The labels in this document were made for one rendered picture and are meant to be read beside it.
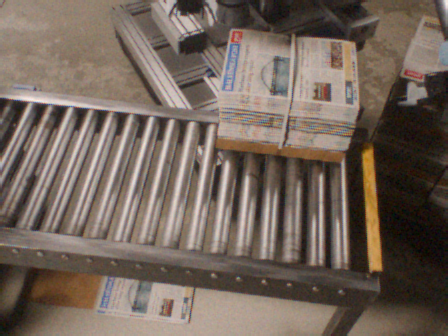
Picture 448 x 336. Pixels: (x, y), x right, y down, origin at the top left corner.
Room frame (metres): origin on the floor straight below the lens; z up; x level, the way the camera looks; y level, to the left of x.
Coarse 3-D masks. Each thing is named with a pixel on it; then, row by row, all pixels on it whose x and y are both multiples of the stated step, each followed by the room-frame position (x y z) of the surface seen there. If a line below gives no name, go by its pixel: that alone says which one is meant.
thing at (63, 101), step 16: (0, 96) 1.10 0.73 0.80; (16, 96) 1.11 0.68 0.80; (32, 96) 1.11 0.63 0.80; (48, 96) 1.12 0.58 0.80; (64, 96) 1.12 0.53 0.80; (80, 96) 1.13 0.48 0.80; (128, 112) 1.07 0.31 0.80; (144, 112) 1.08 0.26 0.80; (160, 112) 1.08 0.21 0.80; (176, 112) 1.09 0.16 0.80; (192, 112) 1.09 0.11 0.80; (208, 112) 1.10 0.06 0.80; (352, 144) 1.02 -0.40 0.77; (352, 160) 1.02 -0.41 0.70
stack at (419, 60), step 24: (432, 24) 1.58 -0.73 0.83; (408, 48) 1.62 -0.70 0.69; (432, 48) 1.45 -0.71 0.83; (408, 72) 1.31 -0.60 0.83; (432, 120) 1.24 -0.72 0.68; (384, 144) 1.28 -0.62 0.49; (408, 144) 1.25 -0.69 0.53; (432, 144) 1.23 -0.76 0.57; (360, 168) 1.30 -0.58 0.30; (384, 168) 1.27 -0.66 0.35; (432, 168) 1.21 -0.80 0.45; (384, 192) 1.25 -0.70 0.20; (408, 192) 1.22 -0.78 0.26; (432, 192) 1.19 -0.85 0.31; (384, 216) 1.25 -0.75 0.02; (408, 216) 1.20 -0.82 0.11; (432, 240) 1.15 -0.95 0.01
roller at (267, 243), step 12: (276, 156) 0.93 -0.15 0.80; (276, 168) 0.89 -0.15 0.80; (264, 180) 0.86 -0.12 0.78; (276, 180) 0.85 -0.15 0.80; (264, 192) 0.81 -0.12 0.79; (276, 192) 0.81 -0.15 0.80; (264, 204) 0.77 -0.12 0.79; (276, 204) 0.77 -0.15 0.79; (264, 216) 0.72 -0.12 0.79; (276, 216) 0.73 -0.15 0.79; (264, 228) 0.69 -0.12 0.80; (276, 228) 0.69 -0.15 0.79; (264, 240) 0.65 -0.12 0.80; (276, 240) 0.66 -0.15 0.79; (264, 252) 0.61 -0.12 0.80; (276, 252) 0.62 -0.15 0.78
